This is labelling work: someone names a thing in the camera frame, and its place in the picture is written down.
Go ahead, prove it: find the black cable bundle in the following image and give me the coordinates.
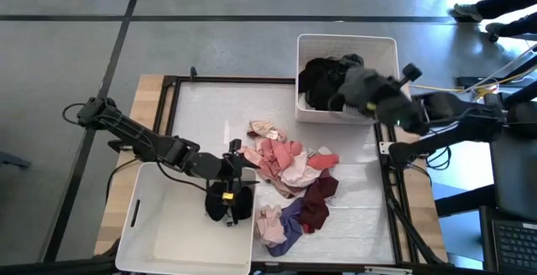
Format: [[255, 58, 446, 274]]
[[424, 144, 453, 172]]

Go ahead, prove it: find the cream red-striped cloth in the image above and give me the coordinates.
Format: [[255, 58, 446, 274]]
[[246, 119, 289, 143]]

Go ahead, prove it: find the purple sock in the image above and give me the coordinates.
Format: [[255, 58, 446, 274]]
[[267, 199, 305, 258]]

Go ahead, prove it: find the light grey garment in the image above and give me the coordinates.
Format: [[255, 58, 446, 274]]
[[340, 103, 364, 116]]

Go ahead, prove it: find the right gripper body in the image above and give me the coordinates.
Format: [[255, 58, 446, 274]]
[[364, 63, 423, 117]]

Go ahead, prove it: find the dark grey garment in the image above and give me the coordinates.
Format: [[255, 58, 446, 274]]
[[329, 54, 381, 117]]

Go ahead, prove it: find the yellow floor cable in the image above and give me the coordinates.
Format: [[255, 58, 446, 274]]
[[405, 68, 537, 96]]

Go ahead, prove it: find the large black garment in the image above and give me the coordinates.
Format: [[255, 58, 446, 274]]
[[298, 56, 352, 112]]

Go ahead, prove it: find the coral sock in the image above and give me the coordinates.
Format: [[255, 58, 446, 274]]
[[307, 153, 340, 171]]

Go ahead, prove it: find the person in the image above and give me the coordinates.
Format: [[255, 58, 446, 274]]
[[476, 0, 537, 37]]

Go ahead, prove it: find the black rig frame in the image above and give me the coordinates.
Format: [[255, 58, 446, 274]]
[[0, 257, 537, 275]]

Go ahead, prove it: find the salmon pink garment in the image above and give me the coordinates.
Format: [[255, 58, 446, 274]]
[[237, 137, 305, 186]]

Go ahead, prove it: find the black laptop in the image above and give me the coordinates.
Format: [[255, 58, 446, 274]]
[[479, 205, 537, 274]]

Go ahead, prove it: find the black metal table frame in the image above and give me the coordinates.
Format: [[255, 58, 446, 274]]
[[151, 65, 449, 267]]

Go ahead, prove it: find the white woven-texture plastic basket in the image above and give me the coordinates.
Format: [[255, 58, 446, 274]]
[[295, 34, 404, 126], [114, 161, 261, 275]]

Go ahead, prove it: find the mauve garment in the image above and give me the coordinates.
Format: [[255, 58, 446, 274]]
[[268, 178, 297, 200]]

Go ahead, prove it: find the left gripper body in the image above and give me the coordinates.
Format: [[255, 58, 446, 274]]
[[209, 139, 243, 227]]

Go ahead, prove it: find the white table mat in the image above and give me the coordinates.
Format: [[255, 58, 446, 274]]
[[167, 80, 398, 264]]

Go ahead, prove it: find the black desk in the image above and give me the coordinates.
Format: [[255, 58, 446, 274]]
[[434, 92, 537, 221]]

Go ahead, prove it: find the black floor stand foot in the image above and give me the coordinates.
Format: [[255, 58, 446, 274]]
[[0, 151, 33, 170]]

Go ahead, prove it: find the person's shoe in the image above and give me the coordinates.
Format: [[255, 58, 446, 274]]
[[485, 22, 509, 44], [452, 3, 484, 23]]

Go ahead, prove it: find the white floor cable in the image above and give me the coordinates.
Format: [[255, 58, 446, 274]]
[[456, 42, 537, 96]]

